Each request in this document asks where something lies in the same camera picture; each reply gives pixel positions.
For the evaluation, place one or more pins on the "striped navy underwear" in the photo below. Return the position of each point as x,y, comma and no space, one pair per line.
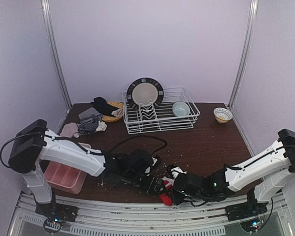
92,125

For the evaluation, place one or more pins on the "beige pink underwear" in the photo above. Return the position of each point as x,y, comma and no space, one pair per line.
70,130

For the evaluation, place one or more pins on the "patterned white yellow bowl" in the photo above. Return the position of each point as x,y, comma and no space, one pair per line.
222,115

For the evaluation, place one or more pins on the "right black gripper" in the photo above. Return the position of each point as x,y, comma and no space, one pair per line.
173,186

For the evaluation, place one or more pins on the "white cream sock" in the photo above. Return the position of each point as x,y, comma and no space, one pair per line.
118,113

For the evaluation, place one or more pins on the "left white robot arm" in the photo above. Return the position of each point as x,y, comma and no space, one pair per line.
36,143

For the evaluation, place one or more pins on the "light blue bowl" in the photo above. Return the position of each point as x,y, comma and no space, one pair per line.
180,109

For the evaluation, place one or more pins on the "left metal frame post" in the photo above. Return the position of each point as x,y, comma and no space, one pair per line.
54,51

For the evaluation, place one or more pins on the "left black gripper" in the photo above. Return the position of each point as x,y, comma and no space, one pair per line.
152,185

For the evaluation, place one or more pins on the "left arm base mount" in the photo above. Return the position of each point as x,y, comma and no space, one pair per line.
56,216

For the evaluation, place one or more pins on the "pink plastic organizer box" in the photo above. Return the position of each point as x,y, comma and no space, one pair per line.
65,178

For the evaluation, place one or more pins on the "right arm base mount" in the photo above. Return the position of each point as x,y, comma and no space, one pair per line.
252,215

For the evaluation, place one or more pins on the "grey striped underwear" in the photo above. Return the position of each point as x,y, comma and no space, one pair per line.
88,113

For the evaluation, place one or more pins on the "right metal frame post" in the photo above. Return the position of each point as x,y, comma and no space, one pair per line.
245,52

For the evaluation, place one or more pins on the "white wire dish rack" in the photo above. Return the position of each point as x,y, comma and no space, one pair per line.
151,118

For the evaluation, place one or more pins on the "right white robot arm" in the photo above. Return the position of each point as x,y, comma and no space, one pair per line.
276,165

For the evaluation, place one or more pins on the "metal frame post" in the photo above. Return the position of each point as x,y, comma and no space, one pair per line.
245,52
54,51

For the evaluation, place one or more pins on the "red white-trimmed underwear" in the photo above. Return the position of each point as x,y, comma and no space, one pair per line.
166,197

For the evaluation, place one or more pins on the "black rimmed grey plate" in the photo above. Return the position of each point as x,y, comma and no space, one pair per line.
144,91

